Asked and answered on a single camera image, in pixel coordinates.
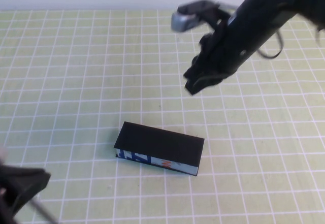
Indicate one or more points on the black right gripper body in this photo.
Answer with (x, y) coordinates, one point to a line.
(233, 43)

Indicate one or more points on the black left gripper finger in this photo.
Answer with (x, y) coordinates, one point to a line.
(35, 180)

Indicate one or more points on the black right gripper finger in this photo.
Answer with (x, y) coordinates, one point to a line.
(203, 85)
(194, 71)

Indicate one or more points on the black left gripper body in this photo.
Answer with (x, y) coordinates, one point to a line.
(10, 191)

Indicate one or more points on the black printed glasses case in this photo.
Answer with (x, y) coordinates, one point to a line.
(162, 145)

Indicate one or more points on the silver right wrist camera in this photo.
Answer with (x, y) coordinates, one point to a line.
(184, 20)

